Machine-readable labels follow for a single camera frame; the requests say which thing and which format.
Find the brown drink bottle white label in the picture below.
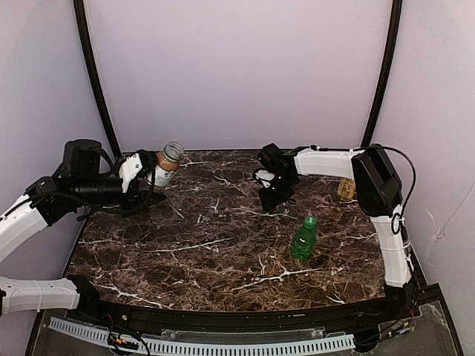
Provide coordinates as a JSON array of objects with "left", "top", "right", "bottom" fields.
[{"left": 147, "top": 141, "right": 185, "bottom": 187}]

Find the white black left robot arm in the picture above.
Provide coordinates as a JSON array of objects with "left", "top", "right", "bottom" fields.
[{"left": 1, "top": 139, "right": 165, "bottom": 314}]

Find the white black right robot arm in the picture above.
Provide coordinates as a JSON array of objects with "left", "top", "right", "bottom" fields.
[{"left": 253, "top": 143, "right": 414, "bottom": 289}]

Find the green plastic soda bottle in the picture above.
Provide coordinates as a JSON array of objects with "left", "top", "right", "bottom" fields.
[{"left": 292, "top": 217, "right": 317, "bottom": 261}]

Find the beige label tea bottle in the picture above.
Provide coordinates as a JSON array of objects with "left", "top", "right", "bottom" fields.
[{"left": 337, "top": 178, "right": 356, "bottom": 200}]

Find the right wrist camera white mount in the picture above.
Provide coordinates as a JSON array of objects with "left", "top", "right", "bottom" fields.
[{"left": 252, "top": 168, "right": 275, "bottom": 188}]

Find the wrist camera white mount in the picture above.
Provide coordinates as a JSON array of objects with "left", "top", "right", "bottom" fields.
[
  {"left": 252, "top": 168, "right": 275, "bottom": 188},
  {"left": 118, "top": 150, "right": 157, "bottom": 193}
]

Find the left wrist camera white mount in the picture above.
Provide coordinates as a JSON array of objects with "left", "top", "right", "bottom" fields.
[{"left": 118, "top": 150, "right": 157, "bottom": 193}]

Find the white slotted cable duct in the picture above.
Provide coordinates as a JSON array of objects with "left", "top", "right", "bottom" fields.
[{"left": 48, "top": 317, "right": 356, "bottom": 355}]

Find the black front table rail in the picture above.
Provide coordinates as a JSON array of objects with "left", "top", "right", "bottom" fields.
[{"left": 66, "top": 285, "right": 442, "bottom": 338}]

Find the black left frame post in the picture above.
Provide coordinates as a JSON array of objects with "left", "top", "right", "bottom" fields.
[{"left": 73, "top": 0, "right": 122, "bottom": 158}]

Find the black frame post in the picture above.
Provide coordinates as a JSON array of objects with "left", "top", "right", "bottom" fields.
[
  {"left": 361, "top": 0, "right": 403, "bottom": 146},
  {"left": 73, "top": 0, "right": 122, "bottom": 158}
]

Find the black right frame post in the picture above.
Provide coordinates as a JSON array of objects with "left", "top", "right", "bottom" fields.
[{"left": 361, "top": 0, "right": 403, "bottom": 146}]

